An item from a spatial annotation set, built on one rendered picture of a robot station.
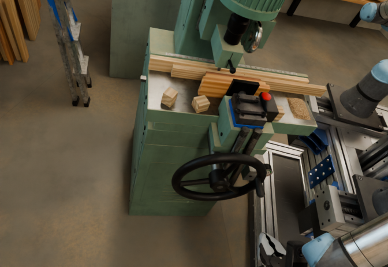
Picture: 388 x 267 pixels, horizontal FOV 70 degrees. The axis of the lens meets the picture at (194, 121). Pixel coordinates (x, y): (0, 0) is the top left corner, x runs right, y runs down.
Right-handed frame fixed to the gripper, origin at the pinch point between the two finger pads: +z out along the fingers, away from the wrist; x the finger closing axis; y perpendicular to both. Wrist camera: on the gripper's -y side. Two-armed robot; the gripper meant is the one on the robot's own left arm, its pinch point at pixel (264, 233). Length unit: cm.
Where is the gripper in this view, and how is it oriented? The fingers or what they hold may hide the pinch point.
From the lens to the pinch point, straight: 87.2
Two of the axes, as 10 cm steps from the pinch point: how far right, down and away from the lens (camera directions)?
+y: -2.0, 9.2, 3.4
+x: 9.6, 1.1, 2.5
